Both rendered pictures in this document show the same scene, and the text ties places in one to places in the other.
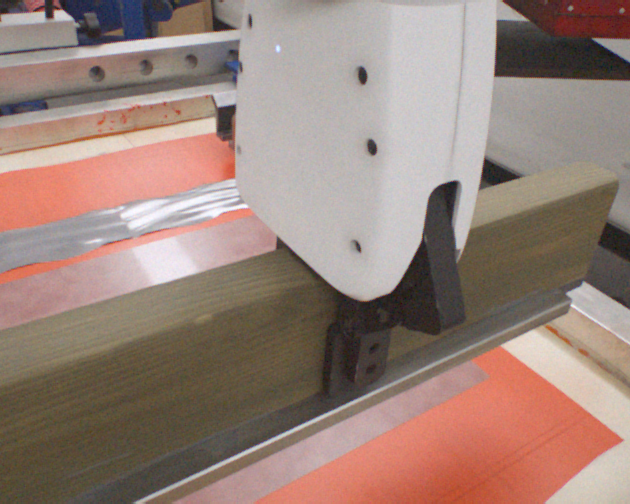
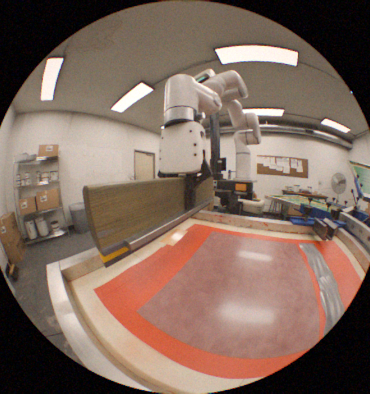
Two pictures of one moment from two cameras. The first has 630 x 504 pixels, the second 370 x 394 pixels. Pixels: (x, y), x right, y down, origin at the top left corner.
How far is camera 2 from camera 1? 47 cm
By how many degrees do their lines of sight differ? 130
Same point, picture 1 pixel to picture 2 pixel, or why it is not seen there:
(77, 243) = (314, 264)
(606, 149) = not seen: outside the picture
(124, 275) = (296, 272)
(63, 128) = (365, 261)
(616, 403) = (87, 302)
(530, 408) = (121, 299)
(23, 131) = (360, 253)
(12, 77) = not seen: outside the picture
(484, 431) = (140, 286)
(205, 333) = not seen: hidden behind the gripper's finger
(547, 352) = (105, 329)
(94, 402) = not seen: hidden behind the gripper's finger
